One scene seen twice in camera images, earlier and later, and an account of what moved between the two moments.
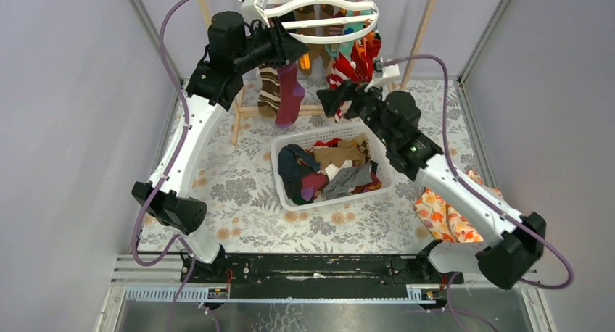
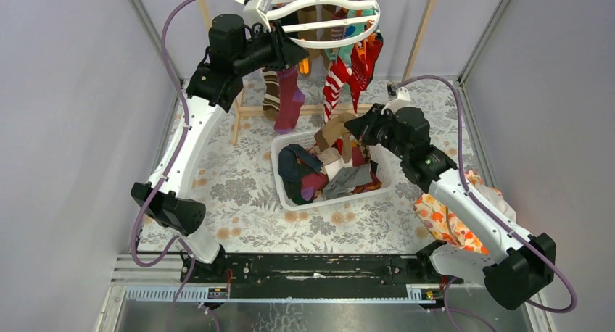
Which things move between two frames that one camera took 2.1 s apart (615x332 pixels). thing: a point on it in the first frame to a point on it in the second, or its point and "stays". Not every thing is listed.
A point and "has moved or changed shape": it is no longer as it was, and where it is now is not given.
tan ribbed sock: [329, 158] to [332, 130]
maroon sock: [291, 93] stays
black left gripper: [278, 42] stays
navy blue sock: [289, 155] stays
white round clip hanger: [321, 14] stays
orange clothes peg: [304, 61] has moved or changed shape
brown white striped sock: [269, 98] stays
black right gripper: [348, 91] to [362, 128]
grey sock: [345, 179] stays
